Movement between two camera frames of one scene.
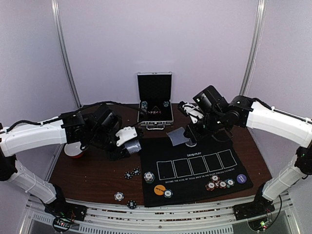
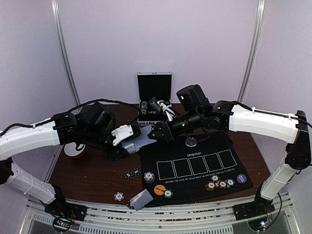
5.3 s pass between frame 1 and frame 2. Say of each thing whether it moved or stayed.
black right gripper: moved
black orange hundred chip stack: stayed
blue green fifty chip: stayed
